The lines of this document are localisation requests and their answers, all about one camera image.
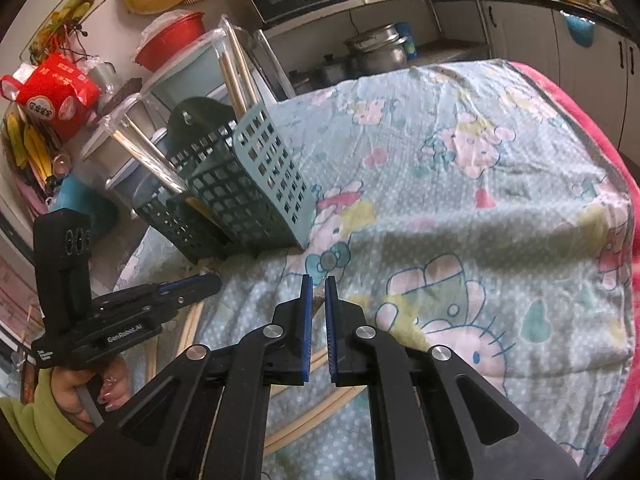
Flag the stacked steel pots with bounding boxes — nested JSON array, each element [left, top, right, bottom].
[[344, 24, 408, 76]]

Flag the pink blanket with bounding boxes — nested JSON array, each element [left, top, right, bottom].
[[508, 60, 640, 451]]

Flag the red plastic bag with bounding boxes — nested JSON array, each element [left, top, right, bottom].
[[1, 53, 101, 141]]

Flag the right pastel drawer tower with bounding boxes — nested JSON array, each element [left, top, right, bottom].
[[139, 27, 281, 116]]

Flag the small lidded pot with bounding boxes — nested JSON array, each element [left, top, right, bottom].
[[318, 54, 349, 87]]

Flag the wooden chopsticks pair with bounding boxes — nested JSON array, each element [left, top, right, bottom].
[[100, 93, 217, 226], [209, 14, 262, 120], [261, 349, 369, 456], [176, 301, 204, 356]]

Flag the left pastel drawer tower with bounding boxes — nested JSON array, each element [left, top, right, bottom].
[[79, 92, 167, 206]]

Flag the pastel drawer tower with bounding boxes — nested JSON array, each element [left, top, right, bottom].
[[79, 92, 167, 206], [139, 27, 281, 116]]

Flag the blue hanging bin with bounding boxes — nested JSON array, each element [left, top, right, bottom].
[[560, 11, 596, 48]]

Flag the cartoon print tablecloth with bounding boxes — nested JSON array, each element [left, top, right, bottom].
[[127, 60, 639, 474]]

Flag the dark green utensil caddy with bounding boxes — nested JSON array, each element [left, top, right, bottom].
[[132, 96, 316, 262]]

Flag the steel shelf rack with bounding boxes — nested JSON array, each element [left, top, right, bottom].
[[255, 0, 491, 101]]

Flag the white kitchen cabinets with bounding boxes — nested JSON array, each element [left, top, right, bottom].
[[480, 0, 639, 162]]

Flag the green sleeve forearm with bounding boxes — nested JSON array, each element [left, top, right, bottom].
[[1, 370, 87, 479]]

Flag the left hand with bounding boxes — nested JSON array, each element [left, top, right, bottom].
[[50, 356, 132, 434]]

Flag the fruit wall picture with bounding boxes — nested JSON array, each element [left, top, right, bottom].
[[20, 0, 106, 65]]

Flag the red plastic basin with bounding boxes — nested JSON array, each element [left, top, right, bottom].
[[134, 11, 205, 72]]

